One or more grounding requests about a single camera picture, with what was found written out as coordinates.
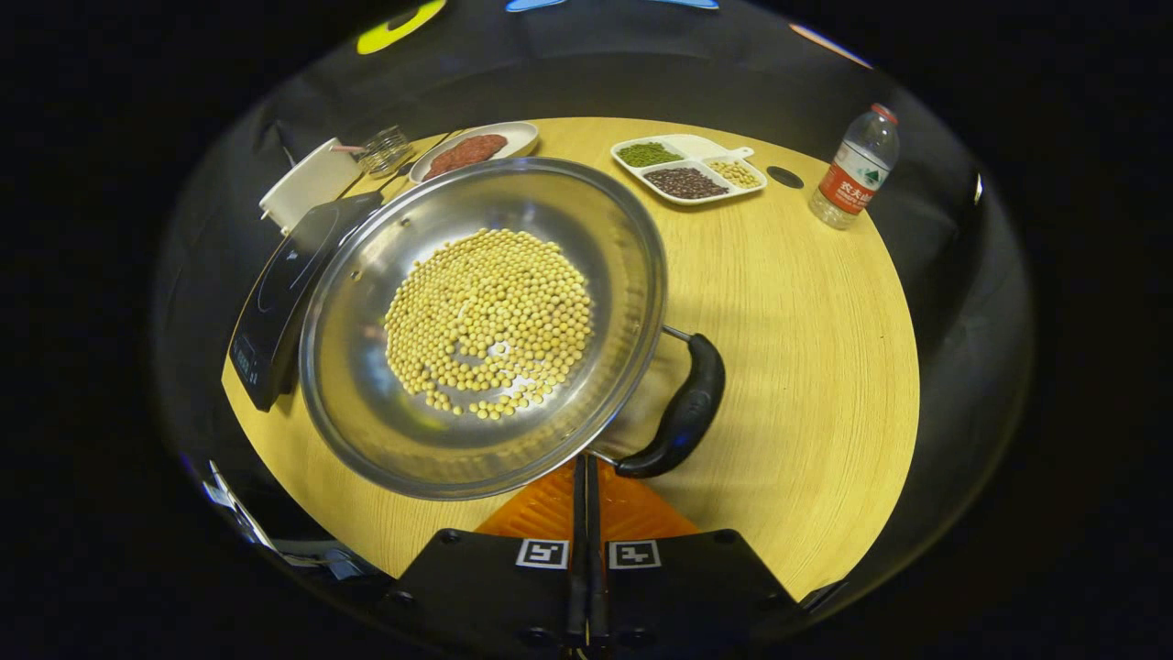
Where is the white oval plate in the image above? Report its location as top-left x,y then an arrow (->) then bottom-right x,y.
409,122 -> 540,185

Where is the plastic water bottle red label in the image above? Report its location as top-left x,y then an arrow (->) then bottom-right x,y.
809,103 -> 901,230

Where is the pile of soybeans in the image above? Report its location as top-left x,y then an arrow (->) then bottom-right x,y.
383,228 -> 595,421

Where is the clear glass jar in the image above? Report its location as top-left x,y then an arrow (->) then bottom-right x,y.
357,126 -> 413,177

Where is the white toaster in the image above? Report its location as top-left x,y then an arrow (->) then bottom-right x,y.
259,137 -> 365,235

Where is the steel pot with black handle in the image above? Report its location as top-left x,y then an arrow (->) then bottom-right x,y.
300,158 -> 727,501

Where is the small heap of soybeans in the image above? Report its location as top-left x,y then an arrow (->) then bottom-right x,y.
706,160 -> 762,190

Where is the heap of dark red beans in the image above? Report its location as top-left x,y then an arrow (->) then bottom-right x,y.
644,167 -> 729,200

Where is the white divided dish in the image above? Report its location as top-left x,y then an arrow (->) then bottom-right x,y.
611,134 -> 769,207

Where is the black induction cooktop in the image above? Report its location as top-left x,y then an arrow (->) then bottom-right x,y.
227,191 -> 386,412

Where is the heap of green mung beans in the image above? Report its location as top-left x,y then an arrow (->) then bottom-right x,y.
617,142 -> 684,168

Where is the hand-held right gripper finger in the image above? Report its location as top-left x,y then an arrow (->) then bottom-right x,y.
586,456 -> 807,650
389,456 -> 587,652

